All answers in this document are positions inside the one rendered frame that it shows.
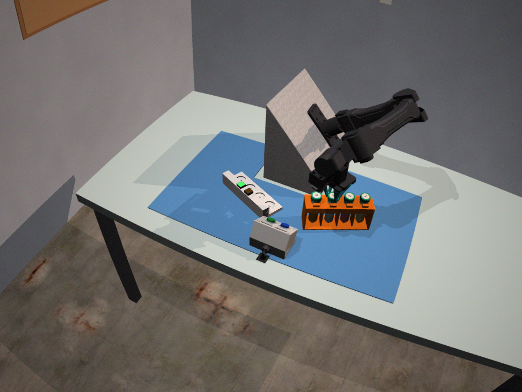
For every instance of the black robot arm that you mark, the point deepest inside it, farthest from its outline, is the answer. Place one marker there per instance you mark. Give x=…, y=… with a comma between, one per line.
x=366, y=129

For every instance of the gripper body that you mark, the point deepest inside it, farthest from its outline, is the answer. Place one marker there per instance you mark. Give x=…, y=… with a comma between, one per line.
x=350, y=179

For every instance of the white cap tray with round nests and two lamps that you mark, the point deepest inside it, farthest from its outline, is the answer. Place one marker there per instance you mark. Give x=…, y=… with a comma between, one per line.
x=251, y=194

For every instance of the blue bench mat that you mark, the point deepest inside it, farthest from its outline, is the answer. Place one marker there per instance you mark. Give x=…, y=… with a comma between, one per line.
x=368, y=261

